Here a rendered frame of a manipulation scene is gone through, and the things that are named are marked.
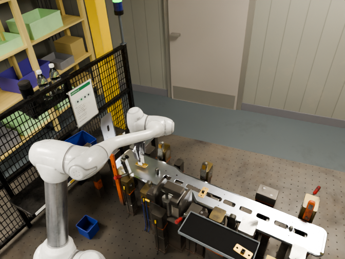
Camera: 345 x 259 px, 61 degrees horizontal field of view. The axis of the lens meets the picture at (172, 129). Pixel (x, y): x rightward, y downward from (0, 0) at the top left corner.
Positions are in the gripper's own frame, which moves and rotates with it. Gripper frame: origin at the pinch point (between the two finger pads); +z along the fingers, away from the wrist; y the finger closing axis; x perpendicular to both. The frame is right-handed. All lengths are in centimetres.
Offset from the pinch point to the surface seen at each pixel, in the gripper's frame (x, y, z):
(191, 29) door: 76, 225, -5
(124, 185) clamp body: -0.6, -20.0, 4.9
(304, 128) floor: -87, 238, 106
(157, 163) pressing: -8.2, 7.9, 6.5
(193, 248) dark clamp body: -52, -24, 31
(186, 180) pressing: -32.6, 3.8, 6.5
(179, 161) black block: -20.0, 17.6, 7.5
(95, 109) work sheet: 54, 19, -13
